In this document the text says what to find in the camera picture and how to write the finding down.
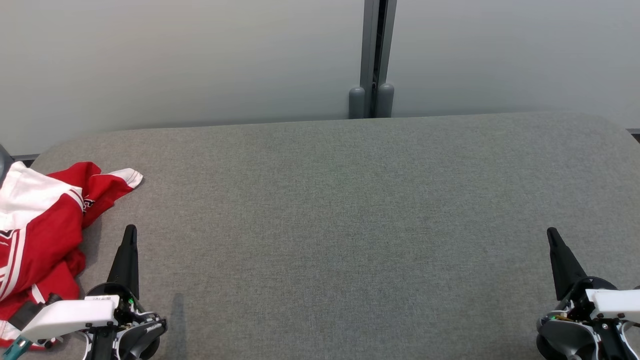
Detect grey partition joining post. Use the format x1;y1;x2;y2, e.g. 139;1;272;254
348;0;398;120

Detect red basketball jersey black numbers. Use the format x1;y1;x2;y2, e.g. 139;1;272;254
0;161;89;351

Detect teal camera cable connector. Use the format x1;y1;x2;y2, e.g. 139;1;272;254
0;336;32;360

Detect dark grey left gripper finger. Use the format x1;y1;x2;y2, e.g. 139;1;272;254
107;224;140;301

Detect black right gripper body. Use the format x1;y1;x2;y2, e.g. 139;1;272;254
555;276;620;321

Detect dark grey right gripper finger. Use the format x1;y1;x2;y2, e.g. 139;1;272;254
546;227;589;301

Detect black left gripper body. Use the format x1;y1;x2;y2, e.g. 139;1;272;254
85;282;146;326

